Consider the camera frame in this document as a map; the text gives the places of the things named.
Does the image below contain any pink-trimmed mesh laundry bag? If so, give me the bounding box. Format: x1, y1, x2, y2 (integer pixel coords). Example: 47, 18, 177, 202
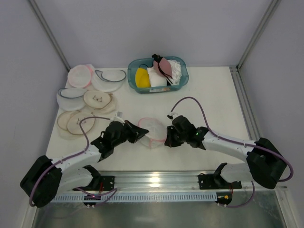
138, 117, 167, 149

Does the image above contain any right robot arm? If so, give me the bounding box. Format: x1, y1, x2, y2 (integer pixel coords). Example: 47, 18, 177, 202
165, 114, 287, 189

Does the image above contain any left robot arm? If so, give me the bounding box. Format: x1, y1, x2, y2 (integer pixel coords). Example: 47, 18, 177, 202
20, 120, 149, 208

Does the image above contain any beige laundry bag upper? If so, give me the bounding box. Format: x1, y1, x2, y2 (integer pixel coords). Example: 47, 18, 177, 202
83, 90, 117, 114

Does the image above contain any beige laundry bag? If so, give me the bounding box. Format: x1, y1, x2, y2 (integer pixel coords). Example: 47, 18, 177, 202
57, 111, 96, 140
83, 90, 117, 114

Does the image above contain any yellow bra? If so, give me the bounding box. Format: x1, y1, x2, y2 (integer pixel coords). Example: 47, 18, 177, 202
135, 68, 151, 88

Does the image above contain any grey-trimmed open laundry bag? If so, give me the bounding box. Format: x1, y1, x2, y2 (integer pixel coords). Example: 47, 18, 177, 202
91, 69, 127, 93

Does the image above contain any beige laundry bag lower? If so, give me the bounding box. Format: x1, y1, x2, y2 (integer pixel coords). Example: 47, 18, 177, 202
57, 111, 96, 140

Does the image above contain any white lace bra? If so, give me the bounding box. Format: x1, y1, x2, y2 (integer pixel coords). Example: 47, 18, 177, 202
168, 60, 182, 86

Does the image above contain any pink and black bra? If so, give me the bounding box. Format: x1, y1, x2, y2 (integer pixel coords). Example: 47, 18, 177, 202
152, 54, 172, 78

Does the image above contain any grey-trimmed folded laundry bag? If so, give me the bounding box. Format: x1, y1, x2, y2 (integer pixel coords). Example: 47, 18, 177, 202
57, 87, 87, 112

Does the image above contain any pink-trimmed laundry bag stack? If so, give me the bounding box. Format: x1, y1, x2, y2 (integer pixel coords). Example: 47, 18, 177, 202
67, 64, 95, 88

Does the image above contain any teal plastic basket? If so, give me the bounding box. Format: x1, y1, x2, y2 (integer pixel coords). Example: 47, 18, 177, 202
127, 56, 189, 94

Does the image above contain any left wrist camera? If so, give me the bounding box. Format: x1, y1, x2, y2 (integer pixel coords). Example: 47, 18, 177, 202
114, 112, 123, 121

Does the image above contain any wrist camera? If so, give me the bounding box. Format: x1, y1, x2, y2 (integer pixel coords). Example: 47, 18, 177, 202
114, 112, 123, 121
167, 112, 179, 120

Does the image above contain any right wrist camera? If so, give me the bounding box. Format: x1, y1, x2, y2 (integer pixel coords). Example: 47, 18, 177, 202
167, 112, 179, 120

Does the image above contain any aluminium front rail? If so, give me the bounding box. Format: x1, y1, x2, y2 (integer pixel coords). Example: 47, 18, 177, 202
99, 171, 251, 191

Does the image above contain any slotted cable duct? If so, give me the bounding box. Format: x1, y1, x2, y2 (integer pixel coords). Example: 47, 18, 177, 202
52, 192, 217, 203

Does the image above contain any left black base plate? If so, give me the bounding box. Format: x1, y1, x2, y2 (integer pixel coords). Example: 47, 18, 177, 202
80, 176, 115, 191

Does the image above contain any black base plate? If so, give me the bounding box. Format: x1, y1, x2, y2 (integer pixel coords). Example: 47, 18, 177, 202
198, 173, 242, 190
80, 176, 115, 191

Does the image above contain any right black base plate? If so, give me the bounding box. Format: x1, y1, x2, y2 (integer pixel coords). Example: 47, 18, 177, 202
198, 173, 242, 190

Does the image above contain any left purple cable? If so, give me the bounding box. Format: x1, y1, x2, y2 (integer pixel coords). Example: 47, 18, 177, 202
28, 116, 118, 207

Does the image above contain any right aluminium side rail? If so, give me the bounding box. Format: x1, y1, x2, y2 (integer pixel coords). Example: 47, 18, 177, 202
229, 66, 261, 141

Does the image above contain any left aluminium corner post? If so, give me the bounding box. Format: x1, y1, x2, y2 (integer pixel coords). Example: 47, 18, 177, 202
27, 0, 71, 71

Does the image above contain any aluminium corner post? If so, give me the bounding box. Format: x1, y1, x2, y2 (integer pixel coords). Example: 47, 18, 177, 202
27, 0, 71, 71
237, 0, 281, 71

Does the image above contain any right aluminium corner post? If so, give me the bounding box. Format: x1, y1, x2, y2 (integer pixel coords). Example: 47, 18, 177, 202
237, 0, 281, 71

